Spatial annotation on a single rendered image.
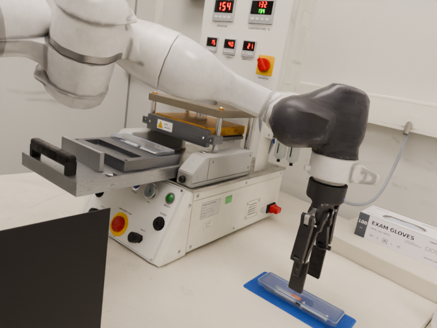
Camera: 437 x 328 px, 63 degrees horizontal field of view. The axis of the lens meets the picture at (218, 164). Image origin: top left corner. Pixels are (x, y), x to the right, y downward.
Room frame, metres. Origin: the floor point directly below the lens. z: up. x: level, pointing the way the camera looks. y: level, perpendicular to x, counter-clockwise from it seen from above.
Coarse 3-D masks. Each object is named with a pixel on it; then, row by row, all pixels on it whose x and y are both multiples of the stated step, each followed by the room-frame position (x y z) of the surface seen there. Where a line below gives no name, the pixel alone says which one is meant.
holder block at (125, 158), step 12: (96, 144) 0.86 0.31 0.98; (108, 144) 0.85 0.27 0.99; (120, 144) 0.85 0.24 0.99; (108, 156) 0.75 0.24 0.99; (120, 156) 0.74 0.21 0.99; (132, 156) 0.79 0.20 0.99; (144, 156) 0.78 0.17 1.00; (156, 156) 0.79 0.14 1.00; (168, 156) 0.81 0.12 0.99; (120, 168) 0.72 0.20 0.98; (132, 168) 0.73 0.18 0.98; (144, 168) 0.76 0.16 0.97
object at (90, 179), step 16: (64, 144) 0.77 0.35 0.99; (80, 144) 0.74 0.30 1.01; (32, 160) 0.72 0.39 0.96; (48, 160) 0.72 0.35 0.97; (80, 160) 0.73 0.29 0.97; (96, 160) 0.70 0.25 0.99; (48, 176) 0.68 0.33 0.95; (64, 176) 0.64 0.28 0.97; (80, 176) 0.65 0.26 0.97; (96, 176) 0.66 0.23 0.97; (112, 176) 0.68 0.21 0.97; (128, 176) 0.71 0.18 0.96; (144, 176) 0.75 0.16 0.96; (160, 176) 0.79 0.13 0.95; (176, 176) 0.83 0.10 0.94; (80, 192) 0.62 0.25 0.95; (96, 192) 0.65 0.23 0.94
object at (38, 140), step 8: (32, 144) 0.72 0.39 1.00; (40, 144) 0.70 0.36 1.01; (48, 144) 0.69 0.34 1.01; (32, 152) 0.72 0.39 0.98; (40, 152) 0.70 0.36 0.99; (48, 152) 0.68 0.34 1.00; (56, 152) 0.66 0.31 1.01; (64, 152) 0.66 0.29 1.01; (56, 160) 0.66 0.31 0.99; (64, 160) 0.64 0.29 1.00; (72, 160) 0.64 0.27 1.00; (64, 168) 0.64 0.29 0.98; (72, 168) 0.65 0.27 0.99
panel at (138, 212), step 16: (112, 192) 0.90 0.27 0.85; (128, 192) 0.88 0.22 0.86; (160, 192) 0.83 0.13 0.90; (176, 192) 0.81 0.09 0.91; (96, 208) 0.90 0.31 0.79; (112, 208) 0.87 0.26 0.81; (128, 208) 0.85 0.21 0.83; (144, 208) 0.83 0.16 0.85; (160, 208) 0.80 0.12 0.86; (176, 208) 0.78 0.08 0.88; (128, 224) 0.82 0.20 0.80; (144, 224) 0.80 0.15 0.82; (144, 240) 0.78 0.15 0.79; (160, 240) 0.76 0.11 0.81; (144, 256) 0.75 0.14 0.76
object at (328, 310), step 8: (264, 280) 0.71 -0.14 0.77; (272, 280) 0.72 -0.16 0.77; (280, 280) 0.72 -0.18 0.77; (280, 288) 0.69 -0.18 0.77; (288, 288) 0.70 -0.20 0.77; (288, 296) 0.67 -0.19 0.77; (296, 296) 0.67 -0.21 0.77; (304, 296) 0.68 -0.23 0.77; (312, 296) 0.68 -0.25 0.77; (304, 304) 0.65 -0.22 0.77; (312, 304) 0.65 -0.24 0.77; (320, 304) 0.66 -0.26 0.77; (328, 304) 0.66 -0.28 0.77; (320, 312) 0.63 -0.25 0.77; (328, 312) 0.63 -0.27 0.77; (336, 312) 0.64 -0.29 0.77; (344, 312) 0.64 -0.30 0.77; (336, 320) 0.61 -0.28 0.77
